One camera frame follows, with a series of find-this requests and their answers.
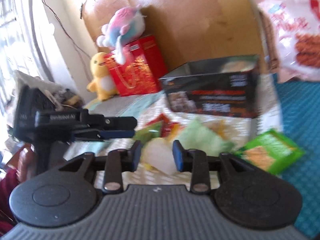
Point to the blue patterned mat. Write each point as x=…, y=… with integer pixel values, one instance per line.
x=300, y=110

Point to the pink twisted-dough snack bag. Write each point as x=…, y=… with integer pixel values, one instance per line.
x=296, y=28

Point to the wooden headboard panel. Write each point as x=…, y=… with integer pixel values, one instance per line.
x=187, y=30

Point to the white cloth over clutter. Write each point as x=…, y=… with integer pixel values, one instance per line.
x=22, y=80

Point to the red snack packet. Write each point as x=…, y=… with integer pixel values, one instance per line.
x=167, y=126

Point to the red gift bag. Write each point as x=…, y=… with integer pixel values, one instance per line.
x=143, y=67

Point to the yellow duck plush toy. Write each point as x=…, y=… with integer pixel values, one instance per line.
x=102, y=83

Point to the light green snack packet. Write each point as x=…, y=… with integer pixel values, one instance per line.
x=198, y=136

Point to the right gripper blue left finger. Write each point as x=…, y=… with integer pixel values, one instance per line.
x=119, y=161

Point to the yellow peanut snack bag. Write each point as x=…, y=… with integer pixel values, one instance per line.
x=219, y=128

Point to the green cracker snack bag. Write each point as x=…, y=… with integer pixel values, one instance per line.
x=270, y=151

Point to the dark green snack packet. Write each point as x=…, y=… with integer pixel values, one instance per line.
x=149, y=132

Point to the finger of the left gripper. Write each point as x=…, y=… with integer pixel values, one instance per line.
x=119, y=123
x=99, y=135

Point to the person left hand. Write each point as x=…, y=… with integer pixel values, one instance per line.
x=26, y=167

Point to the red velvet sleeve forearm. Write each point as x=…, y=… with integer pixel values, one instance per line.
x=8, y=183

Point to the pastel unicorn plush toy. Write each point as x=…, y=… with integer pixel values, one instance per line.
x=126, y=25

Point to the black open storage box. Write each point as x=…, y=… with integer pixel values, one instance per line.
x=225, y=86

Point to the white translucent plastic container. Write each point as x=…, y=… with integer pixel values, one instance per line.
x=158, y=154

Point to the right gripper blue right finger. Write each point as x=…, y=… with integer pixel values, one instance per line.
x=193, y=161

